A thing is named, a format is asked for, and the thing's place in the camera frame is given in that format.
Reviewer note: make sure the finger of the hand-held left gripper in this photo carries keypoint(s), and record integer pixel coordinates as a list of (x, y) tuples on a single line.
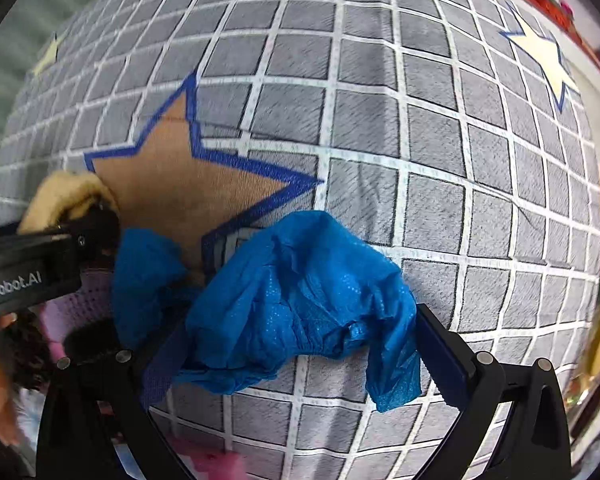
[(97, 235), (90, 342)]

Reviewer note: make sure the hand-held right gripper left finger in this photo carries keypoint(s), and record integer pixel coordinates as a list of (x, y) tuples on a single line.
[(162, 365)]

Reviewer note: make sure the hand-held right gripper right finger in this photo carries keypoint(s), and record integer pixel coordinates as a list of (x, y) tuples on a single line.
[(447, 360)]

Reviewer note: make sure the purple knitted cloth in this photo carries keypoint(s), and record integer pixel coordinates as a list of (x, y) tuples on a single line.
[(75, 300)]

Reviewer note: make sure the yellow cloth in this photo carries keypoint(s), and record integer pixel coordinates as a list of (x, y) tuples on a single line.
[(65, 197)]

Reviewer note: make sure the blue disposable shoe cover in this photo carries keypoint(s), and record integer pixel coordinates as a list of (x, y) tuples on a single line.
[(305, 300), (145, 280)]

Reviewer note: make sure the pink sponge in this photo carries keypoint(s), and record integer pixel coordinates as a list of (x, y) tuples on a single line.
[(210, 462)]

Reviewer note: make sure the grey checked star bedsheet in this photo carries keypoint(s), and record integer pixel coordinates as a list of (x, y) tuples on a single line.
[(380, 110)]

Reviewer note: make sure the red wall shelf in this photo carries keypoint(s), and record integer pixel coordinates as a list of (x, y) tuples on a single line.
[(555, 0)]

